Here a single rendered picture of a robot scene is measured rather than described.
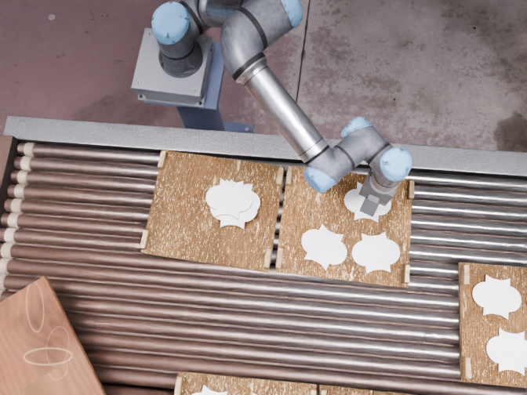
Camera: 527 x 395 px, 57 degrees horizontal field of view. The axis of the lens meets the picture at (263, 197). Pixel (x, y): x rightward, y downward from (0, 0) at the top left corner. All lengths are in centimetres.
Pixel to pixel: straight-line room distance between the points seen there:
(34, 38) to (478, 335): 274
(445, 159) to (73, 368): 131
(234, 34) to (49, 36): 212
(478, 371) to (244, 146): 100
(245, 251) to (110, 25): 194
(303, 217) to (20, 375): 93
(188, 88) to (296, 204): 54
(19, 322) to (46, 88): 174
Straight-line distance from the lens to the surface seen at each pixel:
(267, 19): 123
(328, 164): 120
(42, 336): 156
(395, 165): 121
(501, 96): 301
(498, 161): 179
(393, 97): 282
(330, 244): 155
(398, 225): 160
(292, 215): 156
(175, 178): 163
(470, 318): 163
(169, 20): 159
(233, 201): 154
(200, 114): 199
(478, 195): 173
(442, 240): 165
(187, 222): 158
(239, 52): 120
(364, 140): 124
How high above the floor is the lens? 246
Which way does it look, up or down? 75 degrees down
